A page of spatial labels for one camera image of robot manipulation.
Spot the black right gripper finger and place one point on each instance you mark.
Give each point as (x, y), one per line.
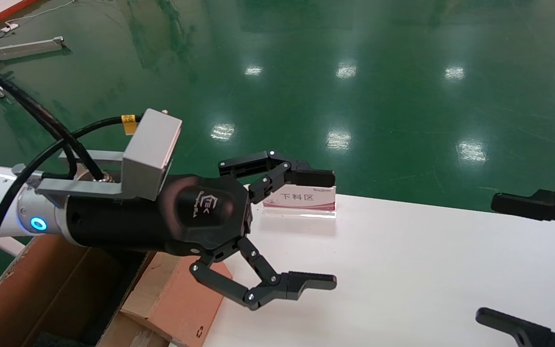
(523, 205)
(528, 332)

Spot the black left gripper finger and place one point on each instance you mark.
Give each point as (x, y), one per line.
(306, 177)
(301, 282)

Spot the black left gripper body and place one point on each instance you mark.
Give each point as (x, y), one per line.
(195, 212)

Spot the small cardboard box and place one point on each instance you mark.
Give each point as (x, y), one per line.
(181, 303)

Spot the large cardboard box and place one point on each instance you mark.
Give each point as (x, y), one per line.
(41, 289)

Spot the acrylic sign with Chinese text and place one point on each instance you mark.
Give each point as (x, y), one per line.
(301, 200)

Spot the white pipe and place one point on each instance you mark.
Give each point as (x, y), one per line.
(12, 246)

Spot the black foam padding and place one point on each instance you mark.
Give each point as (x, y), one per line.
(56, 340)

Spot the long grey metal bar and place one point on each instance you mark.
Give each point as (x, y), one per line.
(27, 48)

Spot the white power strip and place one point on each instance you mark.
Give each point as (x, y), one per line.
(10, 27)

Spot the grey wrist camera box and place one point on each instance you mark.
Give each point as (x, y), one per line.
(152, 149)

